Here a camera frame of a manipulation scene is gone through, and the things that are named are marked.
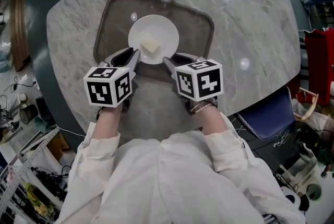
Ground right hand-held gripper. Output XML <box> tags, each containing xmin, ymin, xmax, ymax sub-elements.
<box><xmin>162</xmin><ymin>52</ymin><xmax>224</xmax><ymax>114</ymax></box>

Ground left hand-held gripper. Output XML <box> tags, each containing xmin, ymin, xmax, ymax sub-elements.
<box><xmin>82</xmin><ymin>46</ymin><xmax>141</xmax><ymax>114</ymax></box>

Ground grey transparent tray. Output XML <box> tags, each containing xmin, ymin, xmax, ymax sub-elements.
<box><xmin>93</xmin><ymin>0</ymin><xmax>215</xmax><ymax>82</ymax></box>

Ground pale food block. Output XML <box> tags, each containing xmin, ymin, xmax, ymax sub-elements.
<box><xmin>139</xmin><ymin>37</ymin><xmax>160</xmax><ymax>54</ymax></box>

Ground white round plate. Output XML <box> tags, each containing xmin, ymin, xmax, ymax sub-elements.
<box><xmin>127</xmin><ymin>14</ymin><xmax>180</xmax><ymax>65</ymax></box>

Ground person's right forearm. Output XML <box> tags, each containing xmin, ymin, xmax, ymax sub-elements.
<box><xmin>192</xmin><ymin>105</ymin><xmax>255</xmax><ymax>174</ymax></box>

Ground person's left forearm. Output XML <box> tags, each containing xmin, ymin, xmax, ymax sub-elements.
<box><xmin>74</xmin><ymin>105</ymin><xmax>124</xmax><ymax>182</ymax></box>

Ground grey marble table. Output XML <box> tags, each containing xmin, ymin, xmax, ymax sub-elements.
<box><xmin>46</xmin><ymin>0</ymin><xmax>302</xmax><ymax>145</ymax></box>

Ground black flat panel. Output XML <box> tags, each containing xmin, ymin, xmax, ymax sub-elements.
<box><xmin>35</xmin><ymin>97</ymin><xmax>53</xmax><ymax>120</ymax></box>

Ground teal dustpan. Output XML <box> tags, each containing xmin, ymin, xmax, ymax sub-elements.
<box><xmin>35</xmin><ymin>115</ymin><xmax>50</xmax><ymax>131</ymax></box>

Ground brown wooden slat panel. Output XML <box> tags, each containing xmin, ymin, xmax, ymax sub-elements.
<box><xmin>10</xmin><ymin>0</ymin><xmax>32</xmax><ymax>73</ymax></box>

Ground brown cardboard box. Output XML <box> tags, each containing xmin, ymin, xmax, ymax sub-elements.
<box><xmin>48</xmin><ymin>133</ymin><xmax>69</xmax><ymax>162</ymax></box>

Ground dark blue chair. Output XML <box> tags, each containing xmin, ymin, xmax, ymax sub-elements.
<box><xmin>233</xmin><ymin>86</ymin><xmax>297</xmax><ymax>142</ymax></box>

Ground person's white shirt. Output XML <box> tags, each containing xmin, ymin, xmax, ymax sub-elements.
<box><xmin>53</xmin><ymin>121</ymin><xmax>306</xmax><ymax>224</ymax></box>

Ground red fabric wooden chair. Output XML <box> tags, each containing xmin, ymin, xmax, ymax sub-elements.
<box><xmin>293</xmin><ymin>27</ymin><xmax>334</xmax><ymax>122</ymax></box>

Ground yellow artificial flowers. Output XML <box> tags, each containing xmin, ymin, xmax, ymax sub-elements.
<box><xmin>25</xmin><ymin>182</ymin><xmax>54</xmax><ymax>220</ymax></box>

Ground thin wrist bracelet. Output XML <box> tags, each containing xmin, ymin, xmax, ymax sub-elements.
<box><xmin>189</xmin><ymin>101</ymin><xmax>218</xmax><ymax>114</ymax></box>

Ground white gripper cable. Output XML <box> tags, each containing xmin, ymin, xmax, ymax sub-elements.
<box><xmin>56</xmin><ymin>125</ymin><xmax>87</xmax><ymax>137</ymax></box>

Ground black wire wastebasket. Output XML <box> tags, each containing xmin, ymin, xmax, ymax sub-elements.
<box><xmin>19</xmin><ymin>104</ymin><xmax>39</xmax><ymax>124</ymax></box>

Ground perforated metal rail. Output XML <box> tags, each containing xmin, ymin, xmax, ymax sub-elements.
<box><xmin>0</xmin><ymin>126</ymin><xmax>61</xmax><ymax>208</ymax></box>

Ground pile of black cables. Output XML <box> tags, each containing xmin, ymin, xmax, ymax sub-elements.
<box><xmin>30</xmin><ymin>160</ymin><xmax>75</xmax><ymax>200</ymax></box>

